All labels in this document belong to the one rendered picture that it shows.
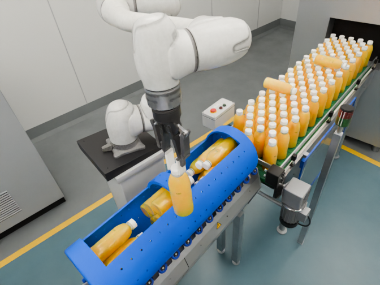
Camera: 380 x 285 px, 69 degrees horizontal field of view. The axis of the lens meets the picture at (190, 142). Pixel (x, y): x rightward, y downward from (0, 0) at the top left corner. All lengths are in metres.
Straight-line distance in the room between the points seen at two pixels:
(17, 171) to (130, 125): 1.31
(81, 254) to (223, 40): 0.79
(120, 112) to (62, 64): 2.30
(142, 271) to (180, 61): 0.72
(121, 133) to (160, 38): 0.94
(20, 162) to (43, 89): 1.39
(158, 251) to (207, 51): 0.71
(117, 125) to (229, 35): 0.93
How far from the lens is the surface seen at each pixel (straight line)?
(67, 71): 3.73
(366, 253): 2.57
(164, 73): 0.63
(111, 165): 1.53
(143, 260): 1.05
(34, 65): 3.61
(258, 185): 1.60
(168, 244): 1.09
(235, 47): 0.69
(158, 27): 0.61
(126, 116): 1.46
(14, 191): 2.68
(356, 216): 2.74
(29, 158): 2.54
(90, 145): 1.70
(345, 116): 1.54
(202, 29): 0.67
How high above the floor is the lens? 2.08
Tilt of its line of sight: 41 degrees down
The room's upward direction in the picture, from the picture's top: 6 degrees counter-clockwise
